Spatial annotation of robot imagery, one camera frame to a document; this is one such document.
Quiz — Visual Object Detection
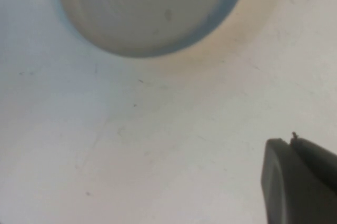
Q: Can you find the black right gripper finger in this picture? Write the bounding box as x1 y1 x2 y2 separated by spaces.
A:
261 131 337 224

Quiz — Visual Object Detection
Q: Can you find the pale blue plate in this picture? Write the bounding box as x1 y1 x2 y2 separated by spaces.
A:
58 0 250 59

